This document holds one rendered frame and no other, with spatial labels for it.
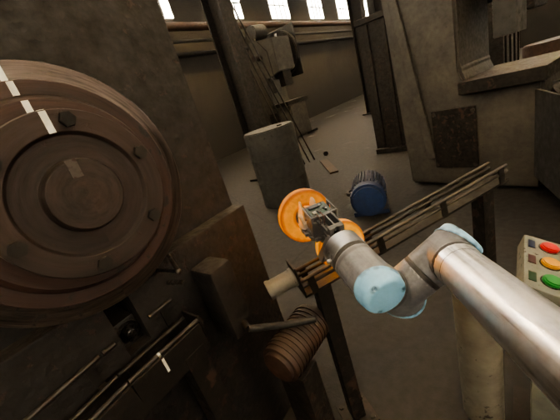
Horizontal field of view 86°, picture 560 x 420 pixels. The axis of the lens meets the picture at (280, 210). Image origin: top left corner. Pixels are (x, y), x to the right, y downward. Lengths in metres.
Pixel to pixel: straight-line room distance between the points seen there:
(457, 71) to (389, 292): 2.42
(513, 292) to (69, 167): 0.67
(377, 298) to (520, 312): 0.22
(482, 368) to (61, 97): 1.25
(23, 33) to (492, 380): 1.49
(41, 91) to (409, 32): 2.71
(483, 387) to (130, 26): 1.46
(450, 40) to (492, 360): 2.28
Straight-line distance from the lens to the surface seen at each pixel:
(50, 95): 0.68
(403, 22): 3.04
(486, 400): 1.29
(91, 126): 0.62
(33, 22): 0.91
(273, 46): 8.40
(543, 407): 1.32
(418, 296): 0.71
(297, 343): 0.95
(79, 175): 0.59
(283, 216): 0.83
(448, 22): 2.88
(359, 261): 0.61
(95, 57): 0.93
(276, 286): 0.90
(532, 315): 0.48
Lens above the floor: 1.17
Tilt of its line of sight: 20 degrees down
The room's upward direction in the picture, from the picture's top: 17 degrees counter-clockwise
